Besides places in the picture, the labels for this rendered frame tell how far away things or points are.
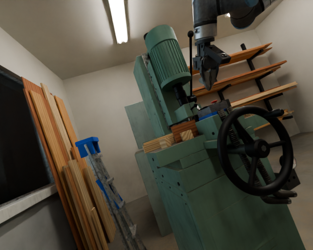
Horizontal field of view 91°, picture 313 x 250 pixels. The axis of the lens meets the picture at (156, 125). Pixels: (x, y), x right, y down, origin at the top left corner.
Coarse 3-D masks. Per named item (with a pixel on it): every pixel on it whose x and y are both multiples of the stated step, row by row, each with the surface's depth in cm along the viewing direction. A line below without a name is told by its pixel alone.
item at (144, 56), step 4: (144, 56) 102; (148, 56) 103; (144, 60) 102; (148, 60) 102; (148, 72) 101; (152, 84) 100; (156, 96) 99; (160, 108) 99; (164, 116) 98; (164, 120) 99; (176, 124) 99; (168, 128) 97
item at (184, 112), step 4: (184, 104) 79; (188, 104) 80; (192, 104) 80; (180, 108) 83; (184, 108) 79; (188, 108) 79; (196, 108) 80; (176, 112) 88; (180, 112) 84; (184, 112) 80; (188, 112) 79; (192, 112) 79; (196, 112) 80; (176, 116) 90; (180, 116) 85; (184, 116) 81; (188, 116) 78; (192, 116) 83; (180, 120) 87; (188, 120) 84
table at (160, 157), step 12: (252, 120) 73; (264, 120) 75; (252, 132) 60; (180, 144) 62; (192, 144) 63; (204, 144) 64; (216, 144) 57; (156, 156) 59; (168, 156) 60; (180, 156) 61
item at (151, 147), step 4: (168, 136) 78; (172, 136) 78; (172, 140) 78; (148, 144) 75; (152, 144) 75; (156, 144) 76; (144, 148) 74; (148, 148) 74; (152, 148) 75; (156, 148) 75; (148, 152) 74
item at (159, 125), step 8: (136, 64) 108; (144, 64) 103; (136, 72) 114; (144, 72) 102; (136, 80) 121; (144, 80) 102; (144, 88) 108; (152, 88) 101; (144, 96) 114; (152, 96) 100; (152, 104) 102; (152, 112) 107; (160, 112) 100; (152, 120) 112; (160, 120) 99; (160, 128) 100
